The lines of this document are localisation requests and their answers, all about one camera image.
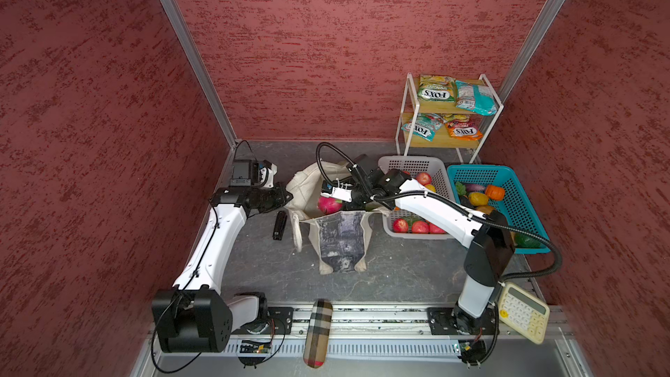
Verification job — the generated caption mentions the pink dragon fruit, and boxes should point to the pink dragon fruit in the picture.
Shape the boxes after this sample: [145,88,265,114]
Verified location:
[318,197,343,216]

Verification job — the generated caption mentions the cream canvas tote bag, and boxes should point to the cream canvas tote bag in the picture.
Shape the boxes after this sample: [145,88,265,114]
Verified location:
[285,163,390,275]

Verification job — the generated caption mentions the green avocado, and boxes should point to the green avocado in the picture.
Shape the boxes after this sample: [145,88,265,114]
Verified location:
[514,233,544,249]

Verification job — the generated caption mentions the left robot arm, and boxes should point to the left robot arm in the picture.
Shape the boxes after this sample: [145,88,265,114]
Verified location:
[152,184,293,354]

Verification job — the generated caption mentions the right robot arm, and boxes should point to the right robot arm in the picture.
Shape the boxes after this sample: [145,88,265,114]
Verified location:
[320,169,515,334]

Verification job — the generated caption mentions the green Fox's candy bag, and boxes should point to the green Fox's candy bag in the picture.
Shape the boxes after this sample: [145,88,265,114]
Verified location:
[401,113,444,142]

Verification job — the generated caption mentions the orange Fox's candy bag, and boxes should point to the orange Fox's candy bag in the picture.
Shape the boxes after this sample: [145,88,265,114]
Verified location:
[446,120,483,141]

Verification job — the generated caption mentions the yellow Fox's candy bag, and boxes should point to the yellow Fox's candy bag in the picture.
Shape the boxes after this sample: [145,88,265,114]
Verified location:
[417,75,458,102]

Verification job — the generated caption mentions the teal snack bag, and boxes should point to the teal snack bag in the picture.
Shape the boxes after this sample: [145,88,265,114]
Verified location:
[455,80,497,116]

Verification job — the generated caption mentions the black remote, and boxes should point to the black remote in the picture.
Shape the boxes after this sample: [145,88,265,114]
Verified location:
[272,210,288,241]

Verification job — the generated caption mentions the red apple front left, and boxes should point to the red apple front left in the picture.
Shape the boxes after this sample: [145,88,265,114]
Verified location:
[393,218,410,234]

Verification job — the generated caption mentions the red apple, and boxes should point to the red apple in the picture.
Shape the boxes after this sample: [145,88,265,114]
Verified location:
[415,172,432,187]
[393,218,410,234]
[429,223,446,235]

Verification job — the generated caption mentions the red apple top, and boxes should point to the red apple top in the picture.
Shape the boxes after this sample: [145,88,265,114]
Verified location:
[415,172,432,187]

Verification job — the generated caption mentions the white plastic basket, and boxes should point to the white plastic basket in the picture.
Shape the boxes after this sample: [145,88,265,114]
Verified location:
[378,155,473,245]

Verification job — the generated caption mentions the red apple front right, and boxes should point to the red apple front right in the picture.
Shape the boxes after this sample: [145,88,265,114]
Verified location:
[429,223,446,235]

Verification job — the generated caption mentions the white wooden shelf rack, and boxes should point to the white wooden shelf rack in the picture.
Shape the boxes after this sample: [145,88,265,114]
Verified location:
[394,73,504,164]

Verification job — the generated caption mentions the yellow vegetable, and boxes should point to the yellow vegetable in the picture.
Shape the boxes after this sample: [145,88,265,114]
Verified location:
[468,192,490,207]

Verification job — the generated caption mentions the orange pumpkin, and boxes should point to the orange pumpkin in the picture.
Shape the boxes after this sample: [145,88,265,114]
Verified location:
[484,185,506,202]

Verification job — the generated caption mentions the teal plastic basket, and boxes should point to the teal plastic basket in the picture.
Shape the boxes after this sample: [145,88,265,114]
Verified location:
[448,164,547,237]

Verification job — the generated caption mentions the plaid pouch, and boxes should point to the plaid pouch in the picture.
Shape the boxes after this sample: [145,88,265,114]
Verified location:
[303,300,333,368]

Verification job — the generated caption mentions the cream calculator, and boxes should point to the cream calculator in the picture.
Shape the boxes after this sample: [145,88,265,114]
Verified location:
[497,283,550,345]

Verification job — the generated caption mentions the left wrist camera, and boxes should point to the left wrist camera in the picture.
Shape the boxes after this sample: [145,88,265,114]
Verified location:
[230,160,277,190]

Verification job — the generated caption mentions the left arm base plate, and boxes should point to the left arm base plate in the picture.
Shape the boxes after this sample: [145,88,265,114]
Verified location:
[233,306,295,336]

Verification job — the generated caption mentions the aluminium rail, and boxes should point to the aluminium rail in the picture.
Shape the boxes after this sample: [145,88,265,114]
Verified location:
[151,302,572,339]

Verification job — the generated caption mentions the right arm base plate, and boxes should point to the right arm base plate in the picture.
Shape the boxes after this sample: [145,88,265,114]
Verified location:
[427,306,496,336]

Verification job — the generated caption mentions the black corrugated cable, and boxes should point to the black corrugated cable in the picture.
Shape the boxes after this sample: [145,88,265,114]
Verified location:
[315,141,564,282]

